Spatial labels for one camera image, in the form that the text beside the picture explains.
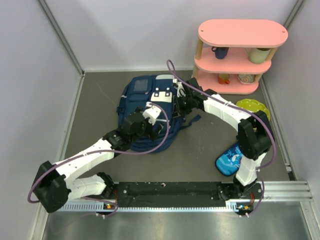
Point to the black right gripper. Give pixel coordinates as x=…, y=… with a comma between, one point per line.
x=178, y=111

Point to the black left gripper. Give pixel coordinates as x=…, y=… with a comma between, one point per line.
x=150, y=134

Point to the navy blue student backpack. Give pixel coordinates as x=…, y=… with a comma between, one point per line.
x=156, y=89

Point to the blue dinosaur pencil case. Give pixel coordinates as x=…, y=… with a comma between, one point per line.
x=229, y=162

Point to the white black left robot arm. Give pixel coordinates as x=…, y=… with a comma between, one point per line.
x=57, y=183

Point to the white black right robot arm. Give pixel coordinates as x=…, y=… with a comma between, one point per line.
x=254, y=134

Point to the orange small cup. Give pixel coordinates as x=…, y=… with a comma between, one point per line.
x=223, y=78

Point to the dark blue mug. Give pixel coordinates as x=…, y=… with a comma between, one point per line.
x=220, y=52

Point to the patterned small bowl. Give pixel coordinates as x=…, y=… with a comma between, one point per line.
x=246, y=79

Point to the pink three-tier shelf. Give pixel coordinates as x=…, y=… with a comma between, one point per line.
x=235, y=34

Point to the green polka dot plate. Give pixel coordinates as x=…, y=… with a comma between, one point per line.
x=254, y=106

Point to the cream green mug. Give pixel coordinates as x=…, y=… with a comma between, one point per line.
x=257, y=55

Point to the grey slotted cable duct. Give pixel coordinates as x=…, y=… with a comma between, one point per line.
x=102, y=207

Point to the aluminium frame rail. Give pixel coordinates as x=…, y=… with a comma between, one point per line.
x=287, y=191

